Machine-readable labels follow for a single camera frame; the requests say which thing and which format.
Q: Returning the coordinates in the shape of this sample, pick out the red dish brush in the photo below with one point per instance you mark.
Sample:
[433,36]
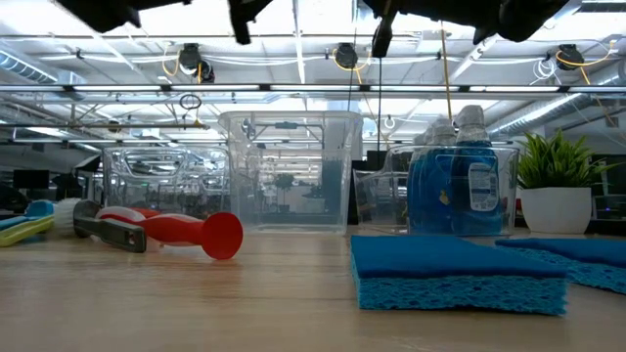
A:
[195,232]

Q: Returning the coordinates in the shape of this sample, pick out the blue sponge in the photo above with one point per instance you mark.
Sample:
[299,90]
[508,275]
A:
[587,259]
[455,274]

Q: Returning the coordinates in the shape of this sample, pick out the green potted plant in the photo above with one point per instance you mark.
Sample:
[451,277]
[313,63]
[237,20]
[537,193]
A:
[555,210]

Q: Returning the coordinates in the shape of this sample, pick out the tall clear plastic bin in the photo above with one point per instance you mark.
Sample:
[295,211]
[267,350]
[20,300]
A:
[293,171]

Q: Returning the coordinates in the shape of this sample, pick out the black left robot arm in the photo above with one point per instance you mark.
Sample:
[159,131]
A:
[102,12]

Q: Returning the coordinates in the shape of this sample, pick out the grey dish brush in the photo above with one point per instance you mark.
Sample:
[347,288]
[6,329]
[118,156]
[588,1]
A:
[112,232]

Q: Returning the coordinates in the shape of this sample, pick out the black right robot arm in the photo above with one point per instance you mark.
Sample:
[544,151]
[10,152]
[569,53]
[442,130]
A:
[528,17]

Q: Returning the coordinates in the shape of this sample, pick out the yellow-green dish brush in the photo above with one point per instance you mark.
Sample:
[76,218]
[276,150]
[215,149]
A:
[24,233]

